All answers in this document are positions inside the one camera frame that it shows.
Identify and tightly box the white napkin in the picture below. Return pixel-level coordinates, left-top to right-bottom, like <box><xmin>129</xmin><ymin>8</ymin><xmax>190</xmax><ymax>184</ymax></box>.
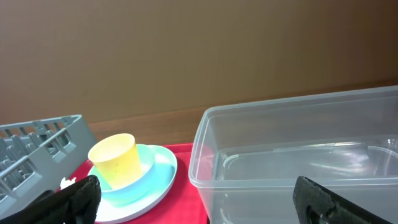
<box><xmin>60</xmin><ymin>177</ymin><xmax>76</xmax><ymax>190</ymax></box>

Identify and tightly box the yellow plastic cup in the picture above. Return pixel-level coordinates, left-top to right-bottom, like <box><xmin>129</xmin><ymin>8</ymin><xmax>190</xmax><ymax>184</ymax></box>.
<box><xmin>88</xmin><ymin>133</ymin><xmax>143</xmax><ymax>189</ymax></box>

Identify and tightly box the red plastic tray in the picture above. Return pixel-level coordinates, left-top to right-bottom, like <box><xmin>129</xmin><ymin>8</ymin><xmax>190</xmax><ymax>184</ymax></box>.
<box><xmin>57</xmin><ymin>142</ymin><xmax>208</xmax><ymax>224</ymax></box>

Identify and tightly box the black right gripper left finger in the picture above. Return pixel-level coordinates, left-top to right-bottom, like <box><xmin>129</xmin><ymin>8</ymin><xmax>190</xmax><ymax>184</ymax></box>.
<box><xmin>1</xmin><ymin>175</ymin><xmax>101</xmax><ymax>224</ymax></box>

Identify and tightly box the light blue plate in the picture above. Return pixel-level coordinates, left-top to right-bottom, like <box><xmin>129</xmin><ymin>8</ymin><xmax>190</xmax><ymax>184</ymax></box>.
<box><xmin>96</xmin><ymin>145</ymin><xmax>178</xmax><ymax>224</ymax></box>

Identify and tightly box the clear plastic bin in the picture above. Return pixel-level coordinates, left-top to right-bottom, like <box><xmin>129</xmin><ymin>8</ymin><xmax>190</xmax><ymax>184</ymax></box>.
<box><xmin>188</xmin><ymin>86</ymin><xmax>397</xmax><ymax>223</ymax></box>

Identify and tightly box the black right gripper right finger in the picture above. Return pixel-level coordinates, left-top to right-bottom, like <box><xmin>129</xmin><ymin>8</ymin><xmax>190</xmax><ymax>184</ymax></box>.
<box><xmin>293</xmin><ymin>176</ymin><xmax>392</xmax><ymax>224</ymax></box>

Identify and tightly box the grey dishwasher rack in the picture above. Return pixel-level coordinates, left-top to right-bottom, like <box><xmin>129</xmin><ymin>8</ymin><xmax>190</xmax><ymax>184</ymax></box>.
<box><xmin>1</xmin><ymin>114</ymin><xmax>97</xmax><ymax>218</ymax></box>

